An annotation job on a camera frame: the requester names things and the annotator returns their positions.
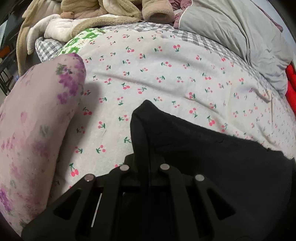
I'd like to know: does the large black coat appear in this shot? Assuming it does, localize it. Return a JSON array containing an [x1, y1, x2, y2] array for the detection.
[[130, 100, 295, 240]]

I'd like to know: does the pink floral rolled quilt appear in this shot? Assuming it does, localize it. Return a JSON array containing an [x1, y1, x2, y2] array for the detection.
[[1, 53, 86, 234]]

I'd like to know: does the cherry print bed sheet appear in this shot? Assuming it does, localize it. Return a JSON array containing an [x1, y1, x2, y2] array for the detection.
[[35, 23, 295, 198]]

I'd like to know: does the red plush toy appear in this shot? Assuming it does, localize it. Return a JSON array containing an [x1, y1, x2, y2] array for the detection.
[[285, 64, 296, 113]]

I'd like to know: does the beige fleece robe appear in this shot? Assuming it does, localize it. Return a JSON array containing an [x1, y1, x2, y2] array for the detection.
[[16, 1, 175, 75]]

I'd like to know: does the grey white duvet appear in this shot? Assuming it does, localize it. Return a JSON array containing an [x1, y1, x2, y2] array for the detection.
[[174, 1, 293, 95]]

